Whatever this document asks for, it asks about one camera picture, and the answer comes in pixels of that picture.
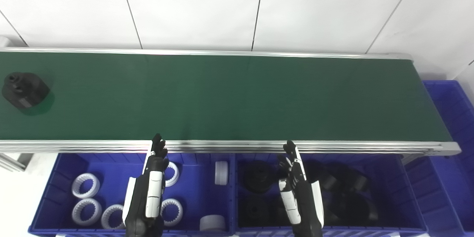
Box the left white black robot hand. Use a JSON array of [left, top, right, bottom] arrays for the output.
[[122, 133, 171, 237]]

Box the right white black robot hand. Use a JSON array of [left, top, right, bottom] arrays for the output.
[[277, 140, 325, 237]]

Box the black round flanged part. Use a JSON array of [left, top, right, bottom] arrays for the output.
[[243, 161, 276, 194], [1, 72, 51, 110], [335, 167, 371, 195], [241, 196, 273, 226], [333, 193, 379, 226]]

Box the blue plastic bin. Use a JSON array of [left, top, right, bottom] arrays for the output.
[[28, 153, 236, 237], [231, 153, 430, 237], [404, 80, 474, 237]]

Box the green conveyor belt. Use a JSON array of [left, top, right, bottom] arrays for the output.
[[0, 51, 453, 143], [0, 46, 462, 157]]

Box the aluminium conveyor support leg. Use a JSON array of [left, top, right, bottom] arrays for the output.
[[0, 153, 34, 173]]

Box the white plastic cylinder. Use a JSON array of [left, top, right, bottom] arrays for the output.
[[199, 215, 226, 232], [215, 161, 228, 186]]

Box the white toothed ring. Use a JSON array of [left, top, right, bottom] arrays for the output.
[[101, 204, 126, 230], [71, 198, 103, 226], [163, 161, 180, 187], [71, 173, 101, 199], [160, 198, 184, 227]]

